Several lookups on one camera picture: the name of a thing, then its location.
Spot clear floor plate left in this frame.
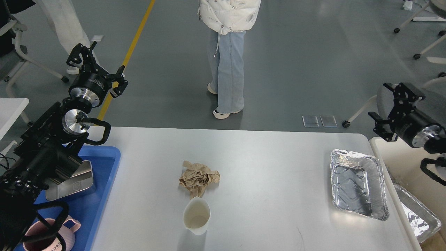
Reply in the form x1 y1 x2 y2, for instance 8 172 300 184
302 115 319 128

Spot blue plastic tray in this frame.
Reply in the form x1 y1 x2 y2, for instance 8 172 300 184
14 146 121 251

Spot clear floor plate right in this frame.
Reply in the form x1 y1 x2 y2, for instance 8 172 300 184
319 115 338 128

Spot black cables at left edge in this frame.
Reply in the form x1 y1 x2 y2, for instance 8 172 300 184
0 153 17 169

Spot person in white trousers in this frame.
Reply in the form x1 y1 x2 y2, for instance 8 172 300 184
35 0 91 55

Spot clear floor plate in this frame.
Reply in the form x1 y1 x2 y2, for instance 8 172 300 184
302 115 319 128
319 115 338 128

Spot person in white puffer jacket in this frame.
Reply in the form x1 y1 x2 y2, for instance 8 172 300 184
198 0 261 119

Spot white chair left background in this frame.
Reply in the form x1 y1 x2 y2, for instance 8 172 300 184
1 14 69 98

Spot crumpled brown paper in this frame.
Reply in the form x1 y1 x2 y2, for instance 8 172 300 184
179 160 221 200

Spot white chair legs top right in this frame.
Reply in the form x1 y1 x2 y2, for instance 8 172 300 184
393 0 446 60

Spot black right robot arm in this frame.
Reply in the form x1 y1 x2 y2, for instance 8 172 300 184
368 83 446 185

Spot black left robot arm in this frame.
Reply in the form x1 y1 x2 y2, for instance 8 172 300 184
0 42 129 251

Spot stainless steel rectangular box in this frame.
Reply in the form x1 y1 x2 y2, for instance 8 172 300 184
46 160 96 201

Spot beige plastic bin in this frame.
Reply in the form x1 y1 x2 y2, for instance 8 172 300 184
370 137 446 251

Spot white side table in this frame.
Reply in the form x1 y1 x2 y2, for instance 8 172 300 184
0 97 31 155

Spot pink ribbed HOME mug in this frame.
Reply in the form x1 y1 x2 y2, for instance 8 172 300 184
23 215 81 251

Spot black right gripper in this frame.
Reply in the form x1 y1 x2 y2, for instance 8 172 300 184
368 83 445 149

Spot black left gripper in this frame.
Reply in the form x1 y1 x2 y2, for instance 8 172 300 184
66 41 129 108

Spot white paper cup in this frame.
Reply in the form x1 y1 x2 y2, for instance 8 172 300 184
183 196 211 235

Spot aluminium foil tray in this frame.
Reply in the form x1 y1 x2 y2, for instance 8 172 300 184
330 149 389 221

